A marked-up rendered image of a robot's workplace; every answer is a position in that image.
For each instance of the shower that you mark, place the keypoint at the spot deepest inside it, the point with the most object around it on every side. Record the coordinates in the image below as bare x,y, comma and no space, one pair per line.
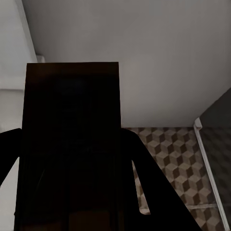
211,177

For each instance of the toilet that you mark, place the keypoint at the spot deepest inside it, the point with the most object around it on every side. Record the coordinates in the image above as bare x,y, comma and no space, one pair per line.
16,50

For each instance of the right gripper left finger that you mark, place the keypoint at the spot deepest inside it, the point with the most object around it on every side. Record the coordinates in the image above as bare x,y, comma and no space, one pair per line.
9,148

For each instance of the door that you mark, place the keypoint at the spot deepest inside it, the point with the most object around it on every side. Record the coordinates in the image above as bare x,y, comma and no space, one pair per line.
214,127

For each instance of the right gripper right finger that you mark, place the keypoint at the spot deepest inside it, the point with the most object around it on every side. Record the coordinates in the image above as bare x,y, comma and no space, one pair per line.
168,212

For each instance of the mousetrap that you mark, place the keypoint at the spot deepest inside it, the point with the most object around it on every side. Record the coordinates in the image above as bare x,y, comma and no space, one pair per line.
70,174

